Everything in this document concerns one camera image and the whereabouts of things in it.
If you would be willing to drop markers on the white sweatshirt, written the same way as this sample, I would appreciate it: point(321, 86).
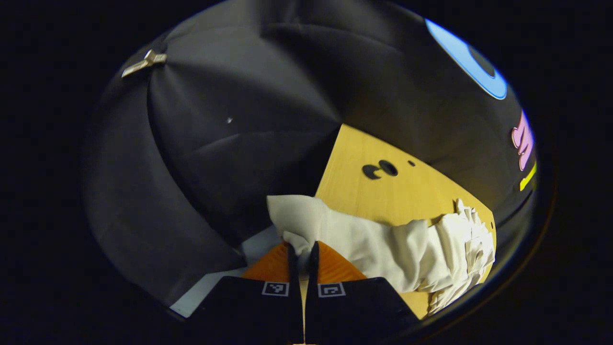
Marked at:
point(383, 249)

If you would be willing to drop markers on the white cloth clip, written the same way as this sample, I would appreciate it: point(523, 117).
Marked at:
point(143, 62)

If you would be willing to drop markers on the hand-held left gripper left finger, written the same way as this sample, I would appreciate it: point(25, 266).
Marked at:
point(293, 268)

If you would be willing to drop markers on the black backdrop cloth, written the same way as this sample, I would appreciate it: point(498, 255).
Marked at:
point(215, 143)

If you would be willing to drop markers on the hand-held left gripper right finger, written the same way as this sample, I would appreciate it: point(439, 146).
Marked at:
point(313, 268)

